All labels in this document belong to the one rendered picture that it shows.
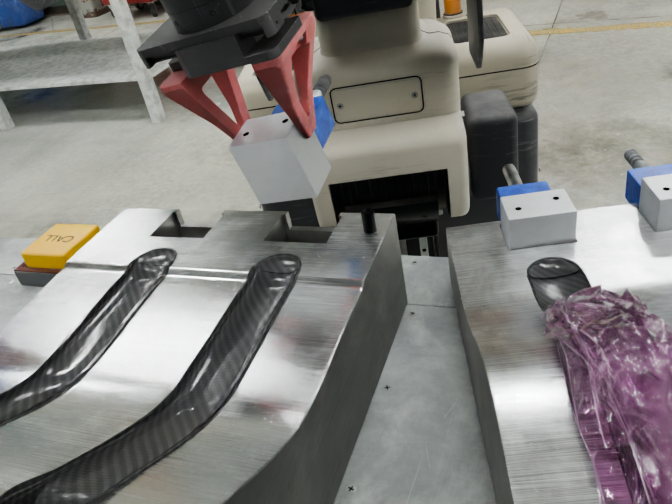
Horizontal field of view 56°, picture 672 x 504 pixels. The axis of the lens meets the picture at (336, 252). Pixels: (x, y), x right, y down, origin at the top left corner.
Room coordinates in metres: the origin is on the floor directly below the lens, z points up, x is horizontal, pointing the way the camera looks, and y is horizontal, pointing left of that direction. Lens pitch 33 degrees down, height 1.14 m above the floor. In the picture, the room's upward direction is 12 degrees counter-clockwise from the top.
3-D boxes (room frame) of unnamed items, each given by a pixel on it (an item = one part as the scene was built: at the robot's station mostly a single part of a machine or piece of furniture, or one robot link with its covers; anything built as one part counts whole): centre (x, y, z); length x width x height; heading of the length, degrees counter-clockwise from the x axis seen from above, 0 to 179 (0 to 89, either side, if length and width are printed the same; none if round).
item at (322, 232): (0.43, 0.02, 0.87); 0.05 x 0.05 x 0.04; 65
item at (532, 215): (0.45, -0.17, 0.86); 0.13 x 0.05 x 0.05; 172
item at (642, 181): (0.44, -0.27, 0.86); 0.13 x 0.05 x 0.05; 172
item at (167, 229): (0.48, 0.12, 0.87); 0.05 x 0.05 x 0.04; 65
